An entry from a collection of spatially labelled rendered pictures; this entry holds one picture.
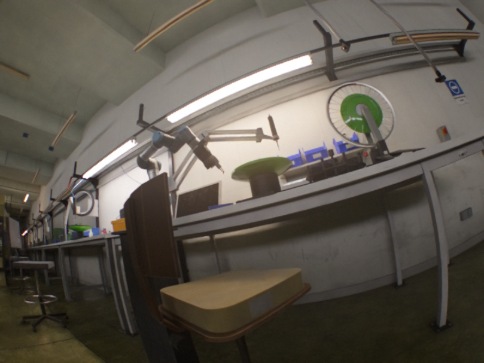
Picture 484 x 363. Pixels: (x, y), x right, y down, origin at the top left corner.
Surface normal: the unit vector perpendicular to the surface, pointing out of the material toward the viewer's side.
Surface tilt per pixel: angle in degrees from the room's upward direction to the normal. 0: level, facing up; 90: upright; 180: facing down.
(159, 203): 90
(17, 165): 90
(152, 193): 90
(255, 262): 90
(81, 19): 180
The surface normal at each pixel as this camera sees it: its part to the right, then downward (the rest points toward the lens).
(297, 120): -0.40, -0.18
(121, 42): 0.18, 0.95
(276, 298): 0.67, -0.32
